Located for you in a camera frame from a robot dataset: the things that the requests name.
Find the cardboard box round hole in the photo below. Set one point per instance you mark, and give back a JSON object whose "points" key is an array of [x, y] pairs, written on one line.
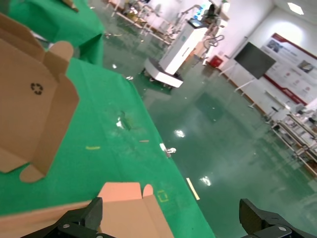
{"points": [[128, 218]]}

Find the small cardboard piece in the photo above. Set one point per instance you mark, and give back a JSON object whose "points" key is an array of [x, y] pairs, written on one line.
{"points": [[70, 5]]}

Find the green table cloth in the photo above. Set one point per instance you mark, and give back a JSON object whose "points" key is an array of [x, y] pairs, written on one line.
{"points": [[104, 104], [62, 27]]}

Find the white screen stand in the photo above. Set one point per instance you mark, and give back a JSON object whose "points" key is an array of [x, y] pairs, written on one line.
{"points": [[245, 84]]}

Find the thin wooden stick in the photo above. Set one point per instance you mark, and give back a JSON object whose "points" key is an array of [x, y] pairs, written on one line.
{"points": [[144, 141]]}

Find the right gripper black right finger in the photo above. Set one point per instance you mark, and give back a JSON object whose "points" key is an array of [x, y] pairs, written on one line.
{"points": [[260, 223]]}

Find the red white wall board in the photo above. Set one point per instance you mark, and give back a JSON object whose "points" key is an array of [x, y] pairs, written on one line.
{"points": [[292, 67]]}

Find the large open cardboard box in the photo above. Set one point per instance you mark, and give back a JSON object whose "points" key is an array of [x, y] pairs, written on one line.
{"points": [[15, 29]]}

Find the metal binder clip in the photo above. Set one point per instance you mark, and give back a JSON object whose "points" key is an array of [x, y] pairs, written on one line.
{"points": [[168, 150]]}

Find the yellow tape strip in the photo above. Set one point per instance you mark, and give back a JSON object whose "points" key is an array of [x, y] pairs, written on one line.
{"points": [[92, 147]]}

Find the metal storage shelf rack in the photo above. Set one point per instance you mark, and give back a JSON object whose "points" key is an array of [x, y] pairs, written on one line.
{"points": [[297, 134]]}

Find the open cardboard box recycle print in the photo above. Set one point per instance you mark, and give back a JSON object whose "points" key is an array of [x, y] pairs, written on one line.
{"points": [[24, 119]]}

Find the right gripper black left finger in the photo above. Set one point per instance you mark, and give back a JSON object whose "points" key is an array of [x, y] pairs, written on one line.
{"points": [[81, 223]]}

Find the white mobile robot machine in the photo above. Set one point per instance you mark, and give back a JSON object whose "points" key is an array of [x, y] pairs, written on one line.
{"points": [[178, 54]]}

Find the black display screen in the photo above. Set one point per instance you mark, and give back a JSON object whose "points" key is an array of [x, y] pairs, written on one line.
{"points": [[255, 60]]}

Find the red fire cabinet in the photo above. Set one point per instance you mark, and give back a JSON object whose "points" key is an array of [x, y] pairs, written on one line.
{"points": [[215, 61]]}

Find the cream floor tape strip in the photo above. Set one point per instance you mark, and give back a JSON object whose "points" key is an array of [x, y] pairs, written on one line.
{"points": [[192, 189]]}

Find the yellow tape square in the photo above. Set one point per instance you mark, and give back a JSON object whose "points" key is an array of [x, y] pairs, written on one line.
{"points": [[158, 196]]}

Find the ceiling light panel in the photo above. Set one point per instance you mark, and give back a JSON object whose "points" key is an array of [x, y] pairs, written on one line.
{"points": [[295, 8]]}

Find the cluttered workbench row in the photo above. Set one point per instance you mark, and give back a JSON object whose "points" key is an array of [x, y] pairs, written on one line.
{"points": [[141, 17]]}

